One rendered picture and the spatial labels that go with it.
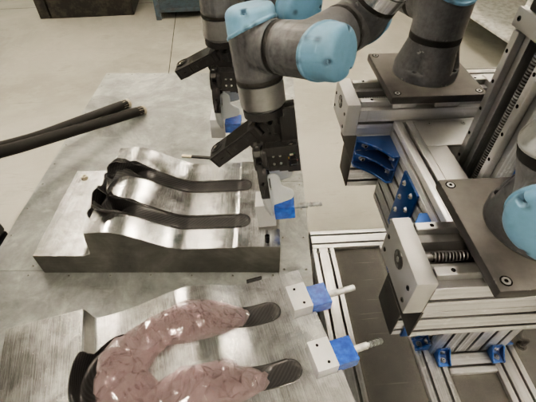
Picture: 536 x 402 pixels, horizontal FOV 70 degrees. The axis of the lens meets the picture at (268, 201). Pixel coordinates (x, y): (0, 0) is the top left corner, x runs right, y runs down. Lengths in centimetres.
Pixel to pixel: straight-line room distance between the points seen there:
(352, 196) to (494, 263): 157
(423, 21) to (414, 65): 10
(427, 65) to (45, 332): 91
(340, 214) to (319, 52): 159
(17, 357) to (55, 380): 8
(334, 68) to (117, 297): 60
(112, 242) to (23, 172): 190
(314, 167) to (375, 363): 125
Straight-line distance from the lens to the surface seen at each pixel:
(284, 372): 68
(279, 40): 54
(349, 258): 160
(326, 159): 236
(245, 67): 59
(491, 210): 67
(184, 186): 90
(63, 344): 70
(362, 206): 211
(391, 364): 143
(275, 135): 66
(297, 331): 70
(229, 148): 68
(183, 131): 121
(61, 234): 92
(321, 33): 51
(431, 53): 97
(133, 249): 80
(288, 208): 74
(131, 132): 125
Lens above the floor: 149
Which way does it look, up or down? 46 degrees down
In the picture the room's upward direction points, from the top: straight up
